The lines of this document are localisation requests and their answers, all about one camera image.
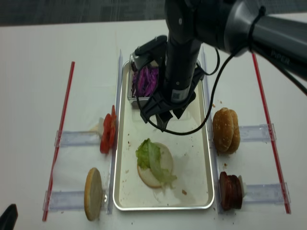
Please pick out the white pusher block left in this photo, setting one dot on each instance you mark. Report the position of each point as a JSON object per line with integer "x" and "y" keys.
{"x": 100, "y": 127}

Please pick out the white pusher block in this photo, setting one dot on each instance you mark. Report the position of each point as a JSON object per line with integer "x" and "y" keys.
{"x": 242, "y": 185}
{"x": 100, "y": 127}

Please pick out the clear rail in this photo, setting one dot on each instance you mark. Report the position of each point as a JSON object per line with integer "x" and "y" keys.
{"x": 266, "y": 194}
{"x": 63, "y": 201}
{"x": 261, "y": 133}
{"x": 76, "y": 138}

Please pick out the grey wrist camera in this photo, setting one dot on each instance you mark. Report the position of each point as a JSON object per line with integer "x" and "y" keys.
{"x": 154, "y": 50}

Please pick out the front sesame bun top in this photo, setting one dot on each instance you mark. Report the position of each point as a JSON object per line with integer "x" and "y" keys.
{"x": 223, "y": 129}

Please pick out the green lettuce leaf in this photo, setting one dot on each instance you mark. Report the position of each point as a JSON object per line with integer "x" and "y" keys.
{"x": 153, "y": 163}

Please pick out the rear sesame bun top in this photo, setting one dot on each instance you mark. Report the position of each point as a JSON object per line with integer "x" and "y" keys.
{"x": 236, "y": 134}

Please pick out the right red strip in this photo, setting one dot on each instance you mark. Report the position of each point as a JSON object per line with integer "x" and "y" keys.
{"x": 273, "y": 142}

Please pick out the clear plastic salad container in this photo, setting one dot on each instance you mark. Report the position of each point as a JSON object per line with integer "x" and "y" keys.
{"x": 133, "y": 100}

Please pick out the rear meat patties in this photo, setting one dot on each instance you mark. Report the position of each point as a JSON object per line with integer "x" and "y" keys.
{"x": 236, "y": 192}

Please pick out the white pusher block right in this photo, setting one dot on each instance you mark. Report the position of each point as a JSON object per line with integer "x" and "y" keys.
{"x": 242, "y": 185}

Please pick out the bottom bun slice on tray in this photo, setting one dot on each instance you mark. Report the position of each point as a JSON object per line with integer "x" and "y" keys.
{"x": 165, "y": 158}

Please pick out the left red strip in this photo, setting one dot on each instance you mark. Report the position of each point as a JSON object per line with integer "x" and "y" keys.
{"x": 56, "y": 150}

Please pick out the left lower clear rail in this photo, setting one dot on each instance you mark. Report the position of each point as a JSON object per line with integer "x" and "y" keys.
{"x": 63, "y": 201}

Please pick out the rear tomato slice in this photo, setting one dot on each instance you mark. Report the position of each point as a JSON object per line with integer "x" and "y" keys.
{"x": 112, "y": 126}

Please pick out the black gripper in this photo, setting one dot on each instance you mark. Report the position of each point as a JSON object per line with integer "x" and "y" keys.
{"x": 165, "y": 105}

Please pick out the black object bottom left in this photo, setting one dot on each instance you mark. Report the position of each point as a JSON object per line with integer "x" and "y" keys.
{"x": 9, "y": 218}

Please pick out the upright bun half left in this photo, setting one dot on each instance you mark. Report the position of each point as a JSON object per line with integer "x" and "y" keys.
{"x": 93, "y": 194}

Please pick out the right lower clear rail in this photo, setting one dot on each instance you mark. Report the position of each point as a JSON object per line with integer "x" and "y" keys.
{"x": 266, "y": 194}

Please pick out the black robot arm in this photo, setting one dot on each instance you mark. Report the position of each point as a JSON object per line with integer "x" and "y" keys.
{"x": 227, "y": 25}

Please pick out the left upper clear rail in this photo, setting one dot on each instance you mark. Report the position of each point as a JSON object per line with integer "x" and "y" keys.
{"x": 76, "y": 138}

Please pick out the left long clear divider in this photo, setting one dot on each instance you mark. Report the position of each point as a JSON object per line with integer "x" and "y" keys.
{"x": 115, "y": 144}

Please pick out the sesame bun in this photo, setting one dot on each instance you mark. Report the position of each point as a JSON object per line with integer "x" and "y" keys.
{"x": 223, "y": 129}
{"x": 236, "y": 134}

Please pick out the shredded purple cabbage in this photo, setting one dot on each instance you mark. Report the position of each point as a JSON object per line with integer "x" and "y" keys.
{"x": 148, "y": 80}

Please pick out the right upper clear rail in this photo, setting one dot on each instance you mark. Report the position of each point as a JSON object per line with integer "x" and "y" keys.
{"x": 261, "y": 133}

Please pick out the red strip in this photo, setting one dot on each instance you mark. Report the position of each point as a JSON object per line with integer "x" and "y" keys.
{"x": 56, "y": 150}
{"x": 273, "y": 142}

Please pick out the front meat patty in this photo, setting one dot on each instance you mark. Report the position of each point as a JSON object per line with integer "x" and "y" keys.
{"x": 226, "y": 191}

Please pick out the white metal tray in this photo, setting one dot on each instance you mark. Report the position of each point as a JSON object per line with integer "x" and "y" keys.
{"x": 193, "y": 188}

